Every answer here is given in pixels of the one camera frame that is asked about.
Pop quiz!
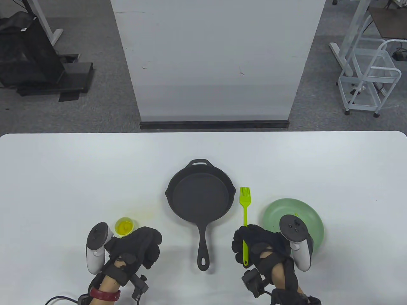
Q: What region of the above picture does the white wire trolley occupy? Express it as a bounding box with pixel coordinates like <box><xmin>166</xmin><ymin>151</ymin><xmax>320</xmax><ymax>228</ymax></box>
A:
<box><xmin>337</xmin><ymin>39</ymin><xmax>402</xmax><ymax>118</ymax></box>

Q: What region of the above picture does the green round plate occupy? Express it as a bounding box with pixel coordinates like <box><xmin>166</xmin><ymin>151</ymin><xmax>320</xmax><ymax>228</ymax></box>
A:
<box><xmin>262</xmin><ymin>198</ymin><xmax>325</xmax><ymax>254</ymax></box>

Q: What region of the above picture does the white and black right controller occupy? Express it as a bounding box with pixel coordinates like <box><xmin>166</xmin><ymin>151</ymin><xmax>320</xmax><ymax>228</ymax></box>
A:
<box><xmin>279</xmin><ymin>214</ymin><xmax>314</xmax><ymax>272</ymax></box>

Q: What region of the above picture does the small green cup of oil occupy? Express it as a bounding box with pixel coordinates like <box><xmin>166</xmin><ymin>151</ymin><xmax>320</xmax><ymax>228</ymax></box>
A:
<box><xmin>114</xmin><ymin>217</ymin><xmax>135</xmax><ymax>237</ymax></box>

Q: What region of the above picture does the white partition board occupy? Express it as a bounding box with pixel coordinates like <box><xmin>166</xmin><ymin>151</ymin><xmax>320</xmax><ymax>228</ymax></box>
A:
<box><xmin>110</xmin><ymin>0</ymin><xmax>327</xmax><ymax>123</ymax></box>

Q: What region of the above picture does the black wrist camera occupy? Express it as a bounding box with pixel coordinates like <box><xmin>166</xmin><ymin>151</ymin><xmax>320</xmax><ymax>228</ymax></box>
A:
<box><xmin>242</xmin><ymin>268</ymin><xmax>266</xmax><ymax>298</ymax></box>
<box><xmin>129</xmin><ymin>275</ymin><xmax>149</xmax><ymax>302</ymax></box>

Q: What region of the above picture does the person's right forearm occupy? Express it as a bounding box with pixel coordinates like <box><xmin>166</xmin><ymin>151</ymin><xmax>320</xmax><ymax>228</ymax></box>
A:
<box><xmin>259</xmin><ymin>251</ymin><xmax>321</xmax><ymax>305</ymax></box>

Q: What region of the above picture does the person's right hand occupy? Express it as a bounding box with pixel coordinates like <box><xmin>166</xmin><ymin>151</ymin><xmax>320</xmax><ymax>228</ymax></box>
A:
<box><xmin>231</xmin><ymin>224</ymin><xmax>292</xmax><ymax>274</ymax></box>

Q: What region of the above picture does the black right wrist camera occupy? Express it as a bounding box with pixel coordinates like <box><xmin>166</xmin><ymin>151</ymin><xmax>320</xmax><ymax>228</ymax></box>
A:
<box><xmin>242</xmin><ymin>268</ymin><xmax>266</xmax><ymax>298</ymax></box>

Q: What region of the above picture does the black cable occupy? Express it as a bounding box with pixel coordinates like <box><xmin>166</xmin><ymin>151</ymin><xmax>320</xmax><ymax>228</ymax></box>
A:
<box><xmin>45</xmin><ymin>296</ymin><xmax>80</xmax><ymax>305</ymax></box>

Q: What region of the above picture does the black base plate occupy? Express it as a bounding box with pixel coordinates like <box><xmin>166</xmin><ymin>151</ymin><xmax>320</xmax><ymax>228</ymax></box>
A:
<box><xmin>17</xmin><ymin>62</ymin><xmax>94</xmax><ymax>102</ymax></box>

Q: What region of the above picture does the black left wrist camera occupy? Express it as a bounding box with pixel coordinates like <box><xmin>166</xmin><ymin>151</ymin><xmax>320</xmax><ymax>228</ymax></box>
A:
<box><xmin>129</xmin><ymin>275</ymin><xmax>149</xmax><ymax>302</ymax></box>

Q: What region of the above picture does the brown tabletop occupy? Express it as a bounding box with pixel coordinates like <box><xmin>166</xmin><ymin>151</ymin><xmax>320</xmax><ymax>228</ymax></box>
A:
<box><xmin>369</xmin><ymin>7</ymin><xmax>407</xmax><ymax>40</ymax></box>

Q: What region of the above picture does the person's left hand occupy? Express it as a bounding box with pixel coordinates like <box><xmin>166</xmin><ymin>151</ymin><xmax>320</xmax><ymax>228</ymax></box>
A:
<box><xmin>103</xmin><ymin>226</ymin><xmax>162</xmax><ymax>270</ymax></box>

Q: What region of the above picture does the green silicone brush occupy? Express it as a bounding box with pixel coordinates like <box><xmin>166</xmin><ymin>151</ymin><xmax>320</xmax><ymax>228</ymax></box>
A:
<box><xmin>239</xmin><ymin>187</ymin><xmax>252</xmax><ymax>267</ymax></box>

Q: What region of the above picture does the white and black controller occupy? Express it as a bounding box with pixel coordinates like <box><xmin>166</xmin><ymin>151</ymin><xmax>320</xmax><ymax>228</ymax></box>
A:
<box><xmin>85</xmin><ymin>222</ymin><xmax>114</xmax><ymax>275</ymax></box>
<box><xmin>279</xmin><ymin>214</ymin><xmax>314</xmax><ymax>272</ymax></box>

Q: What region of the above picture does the white desk leg frame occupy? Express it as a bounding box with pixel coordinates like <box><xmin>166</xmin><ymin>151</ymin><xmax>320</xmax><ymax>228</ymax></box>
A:
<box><xmin>329</xmin><ymin>0</ymin><xmax>372</xmax><ymax>77</ymax></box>
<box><xmin>27</xmin><ymin>0</ymin><xmax>64</xmax><ymax>45</ymax></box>

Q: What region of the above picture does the white and black left controller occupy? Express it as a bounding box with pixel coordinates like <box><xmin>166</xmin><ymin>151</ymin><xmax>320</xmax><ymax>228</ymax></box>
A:
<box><xmin>85</xmin><ymin>222</ymin><xmax>114</xmax><ymax>275</ymax></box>

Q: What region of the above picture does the black cast iron frying pan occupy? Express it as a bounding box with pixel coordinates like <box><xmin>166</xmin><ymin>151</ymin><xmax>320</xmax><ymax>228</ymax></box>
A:
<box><xmin>165</xmin><ymin>159</ymin><xmax>236</xmax><ymax>272</ymax></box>

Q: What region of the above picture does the black partition base bar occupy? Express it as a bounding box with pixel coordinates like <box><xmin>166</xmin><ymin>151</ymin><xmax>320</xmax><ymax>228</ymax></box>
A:
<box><xmin>140</xmin><ymin>120</ymin><xmax>290</xmax><ymax>130</ymax></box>

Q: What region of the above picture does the red wristband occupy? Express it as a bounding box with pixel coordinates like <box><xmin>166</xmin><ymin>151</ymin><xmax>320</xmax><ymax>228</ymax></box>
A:
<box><xmin>90</xmin><ymin>288</ymin><xmax>121</xmax><ymax>302</ymax></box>

